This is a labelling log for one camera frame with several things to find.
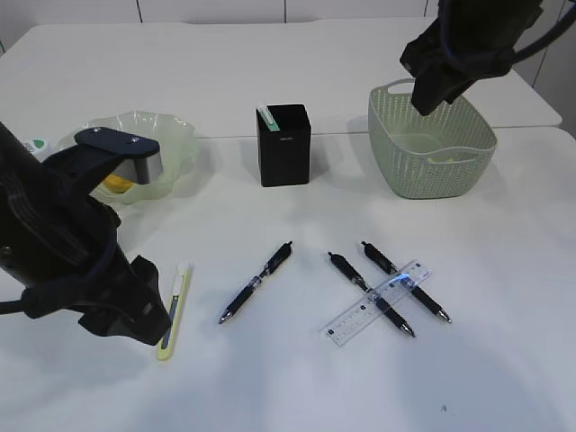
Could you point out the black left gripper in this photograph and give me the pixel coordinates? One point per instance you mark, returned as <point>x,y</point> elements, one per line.
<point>122,301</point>

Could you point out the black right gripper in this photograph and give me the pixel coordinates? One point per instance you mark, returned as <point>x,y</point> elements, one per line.
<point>445,66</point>

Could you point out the yellow-green utility knife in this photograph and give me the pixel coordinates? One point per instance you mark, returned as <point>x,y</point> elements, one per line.
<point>180,287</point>

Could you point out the yellow white waste paper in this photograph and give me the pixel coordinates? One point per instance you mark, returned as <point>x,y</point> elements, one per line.
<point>448,158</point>

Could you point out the yellow pear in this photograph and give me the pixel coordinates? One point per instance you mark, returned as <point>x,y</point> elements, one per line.
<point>117,184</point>

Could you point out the mint green pen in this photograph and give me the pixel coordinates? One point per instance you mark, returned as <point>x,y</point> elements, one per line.
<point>267,117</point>

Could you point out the clear water bottle green label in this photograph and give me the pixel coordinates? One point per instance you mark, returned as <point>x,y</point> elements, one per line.
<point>39,148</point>

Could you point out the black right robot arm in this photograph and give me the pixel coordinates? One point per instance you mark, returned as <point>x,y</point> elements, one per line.
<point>489,23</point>

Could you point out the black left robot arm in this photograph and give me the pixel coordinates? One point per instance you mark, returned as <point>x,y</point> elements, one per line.
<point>61,243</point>

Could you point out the green plastic woven basket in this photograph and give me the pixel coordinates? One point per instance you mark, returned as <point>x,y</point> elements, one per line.
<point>402,140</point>

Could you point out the black gel pen left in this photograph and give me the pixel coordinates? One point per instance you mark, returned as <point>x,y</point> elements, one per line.
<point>283,253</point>

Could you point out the black gel pen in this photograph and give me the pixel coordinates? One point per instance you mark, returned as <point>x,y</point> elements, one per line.
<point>385,264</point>
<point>283,253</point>
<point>380,303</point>

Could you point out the black square pen holder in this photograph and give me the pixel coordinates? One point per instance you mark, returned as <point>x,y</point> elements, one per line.
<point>284,156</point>

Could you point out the frosted green wavy plate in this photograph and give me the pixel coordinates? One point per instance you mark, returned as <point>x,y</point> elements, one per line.
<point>177,144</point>

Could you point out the clear plastic ruler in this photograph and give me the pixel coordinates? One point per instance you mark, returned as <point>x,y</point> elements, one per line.
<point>363,312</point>

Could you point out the black gel pen middle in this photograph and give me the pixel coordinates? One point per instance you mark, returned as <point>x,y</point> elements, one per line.
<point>380,303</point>

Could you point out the black gel pen right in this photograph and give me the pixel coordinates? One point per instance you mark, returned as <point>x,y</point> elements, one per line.
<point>385,264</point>

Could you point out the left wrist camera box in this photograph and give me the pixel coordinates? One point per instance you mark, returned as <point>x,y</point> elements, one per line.
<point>100,151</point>

